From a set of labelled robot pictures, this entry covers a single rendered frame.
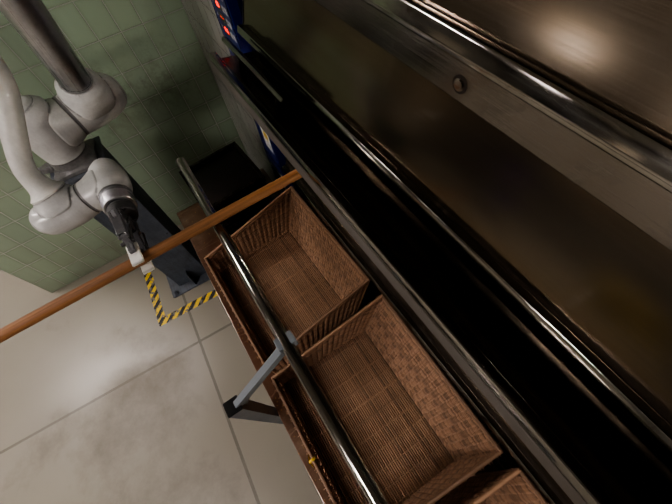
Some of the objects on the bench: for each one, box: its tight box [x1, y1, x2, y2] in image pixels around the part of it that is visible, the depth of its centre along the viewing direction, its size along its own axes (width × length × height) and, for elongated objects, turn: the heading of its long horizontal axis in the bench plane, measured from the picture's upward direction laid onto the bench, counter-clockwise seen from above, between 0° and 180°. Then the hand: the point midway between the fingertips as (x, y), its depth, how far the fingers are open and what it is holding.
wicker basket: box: [271, 294, 504, 504], centre depth 107 cm, size 49×56×28 cm
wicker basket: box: [204, 186, 370, 373], centre depth 134 cm, size 49×56×28 cm
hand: (140, 258), depth 87 cm, fingers open, 4 cm apart
